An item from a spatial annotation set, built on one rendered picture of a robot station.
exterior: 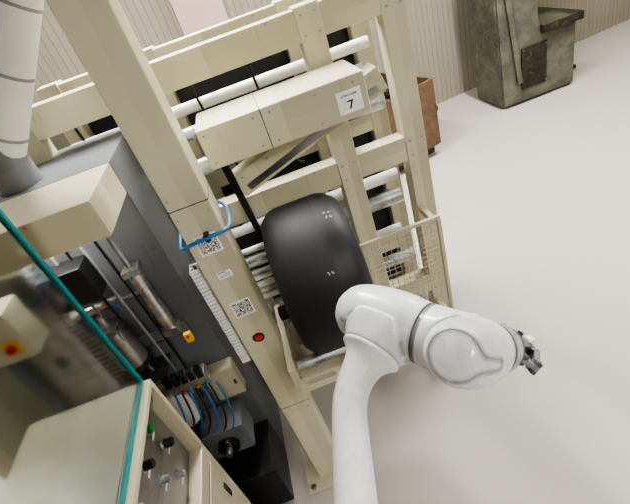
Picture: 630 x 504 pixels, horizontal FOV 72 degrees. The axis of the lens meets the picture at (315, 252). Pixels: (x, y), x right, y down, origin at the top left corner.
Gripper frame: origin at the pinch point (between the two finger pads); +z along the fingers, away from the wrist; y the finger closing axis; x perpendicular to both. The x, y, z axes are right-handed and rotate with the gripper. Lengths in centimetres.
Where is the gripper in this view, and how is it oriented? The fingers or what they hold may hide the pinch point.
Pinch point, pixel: (525, 342)
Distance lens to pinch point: 101.2
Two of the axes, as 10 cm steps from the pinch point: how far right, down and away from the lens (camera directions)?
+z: 6.2, 1.2, 7.8
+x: -5.1, 8.1, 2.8
